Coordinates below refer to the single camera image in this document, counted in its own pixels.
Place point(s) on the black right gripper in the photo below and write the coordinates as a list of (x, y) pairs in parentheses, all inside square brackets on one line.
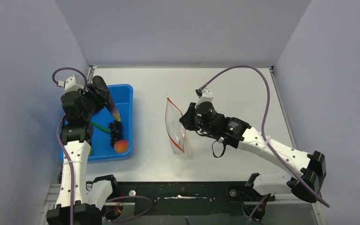
[(187, 120)]

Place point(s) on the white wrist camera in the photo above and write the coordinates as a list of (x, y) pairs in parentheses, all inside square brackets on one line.
[(204, 95), (70, 84)]

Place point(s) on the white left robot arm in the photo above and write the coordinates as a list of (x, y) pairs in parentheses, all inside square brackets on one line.
[(72, 206)]

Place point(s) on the green toy chili pepper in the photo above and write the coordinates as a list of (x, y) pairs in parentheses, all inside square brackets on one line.
[(101, 127)]

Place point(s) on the blue plastic bin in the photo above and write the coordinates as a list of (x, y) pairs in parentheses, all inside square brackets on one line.
[(101, 150)]

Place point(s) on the purple toy eggplant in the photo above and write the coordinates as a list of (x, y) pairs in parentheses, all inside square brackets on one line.
[(101, 89)]

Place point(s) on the clear zip top bag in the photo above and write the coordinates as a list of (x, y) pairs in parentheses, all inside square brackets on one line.
[(177, 134)]

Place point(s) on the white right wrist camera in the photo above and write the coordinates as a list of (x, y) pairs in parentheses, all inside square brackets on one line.
[(204, 95)]

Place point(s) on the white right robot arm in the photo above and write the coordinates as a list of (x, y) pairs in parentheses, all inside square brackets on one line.
[(301, 174)]

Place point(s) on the red yellow toy peach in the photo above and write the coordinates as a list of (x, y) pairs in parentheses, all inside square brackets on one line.
[(121, 146)]

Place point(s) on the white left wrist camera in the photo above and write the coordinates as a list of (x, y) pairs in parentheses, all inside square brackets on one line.
[(70, 84)]

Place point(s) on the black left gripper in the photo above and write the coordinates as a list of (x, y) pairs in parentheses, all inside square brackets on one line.
[(101, 97)]

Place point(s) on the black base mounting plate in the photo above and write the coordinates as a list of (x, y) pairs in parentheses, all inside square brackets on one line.
[(229, 198)]

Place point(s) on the black toy grape bunch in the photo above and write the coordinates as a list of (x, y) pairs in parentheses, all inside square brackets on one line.
[(116, 132)]

